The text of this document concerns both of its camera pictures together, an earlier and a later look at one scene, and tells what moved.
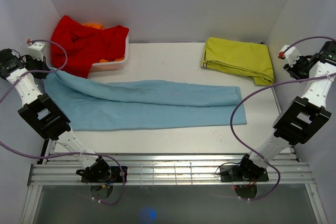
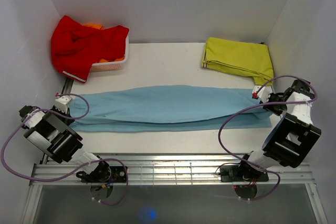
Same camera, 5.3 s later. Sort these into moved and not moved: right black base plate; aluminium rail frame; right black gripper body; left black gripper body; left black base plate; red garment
Moved: left black gripper body; right black gripper body
Not moved: aluminium rail frame; left black base plate; right black base plate; red garment
